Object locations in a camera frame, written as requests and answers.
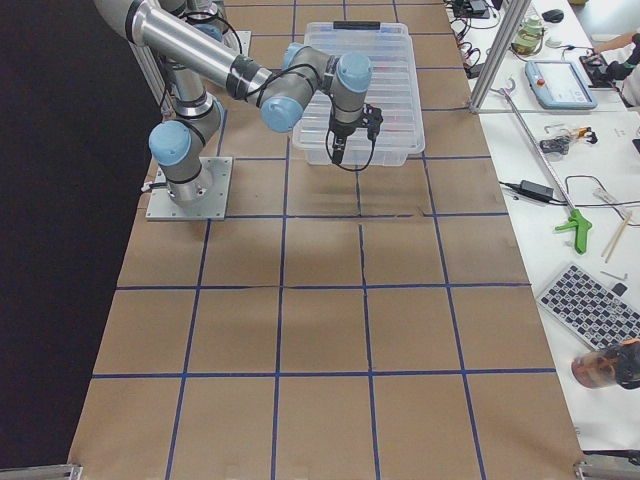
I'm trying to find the black cables bundle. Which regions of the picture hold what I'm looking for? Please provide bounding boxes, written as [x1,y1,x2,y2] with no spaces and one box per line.
[444,0,501,79]

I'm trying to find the black box latch handle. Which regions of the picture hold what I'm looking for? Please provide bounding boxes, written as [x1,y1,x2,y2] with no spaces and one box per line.
[332,20,381,30]

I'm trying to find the checkered calibration board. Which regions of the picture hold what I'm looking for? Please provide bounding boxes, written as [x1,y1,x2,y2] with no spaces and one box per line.
[536,263,639,350]

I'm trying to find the blue teach pendant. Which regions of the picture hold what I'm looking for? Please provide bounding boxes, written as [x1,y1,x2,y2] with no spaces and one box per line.
[525,60,598,110]

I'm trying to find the clear plastic storage box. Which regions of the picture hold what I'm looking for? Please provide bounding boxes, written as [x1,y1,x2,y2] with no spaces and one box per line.
[304,146,409,167]

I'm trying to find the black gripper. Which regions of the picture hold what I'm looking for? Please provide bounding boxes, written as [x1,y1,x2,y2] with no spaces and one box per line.
[329,103,383,164]

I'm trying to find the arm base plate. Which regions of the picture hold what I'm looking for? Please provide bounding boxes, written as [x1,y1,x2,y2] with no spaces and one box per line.
[145,157,233,221]

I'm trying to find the black power adapter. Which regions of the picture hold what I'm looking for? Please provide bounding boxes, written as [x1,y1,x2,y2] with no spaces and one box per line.
[500,180,562,204]

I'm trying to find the green handled reacher grabber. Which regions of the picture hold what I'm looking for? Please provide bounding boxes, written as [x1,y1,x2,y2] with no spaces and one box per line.
[491,77,592,255]

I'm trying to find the clear plastic box lid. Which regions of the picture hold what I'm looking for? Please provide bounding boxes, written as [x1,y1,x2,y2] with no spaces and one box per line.
[290,21,427,154]

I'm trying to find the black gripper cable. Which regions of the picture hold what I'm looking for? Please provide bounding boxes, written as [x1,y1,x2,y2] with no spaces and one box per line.
[324,127,377,174]

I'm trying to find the wooden chopsticks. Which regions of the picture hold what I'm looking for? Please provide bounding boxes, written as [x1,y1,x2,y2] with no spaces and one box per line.
[601,211,633,263]

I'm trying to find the aluminium frame post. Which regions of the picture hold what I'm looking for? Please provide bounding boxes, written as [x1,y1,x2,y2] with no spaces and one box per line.
[469,0,530,113]

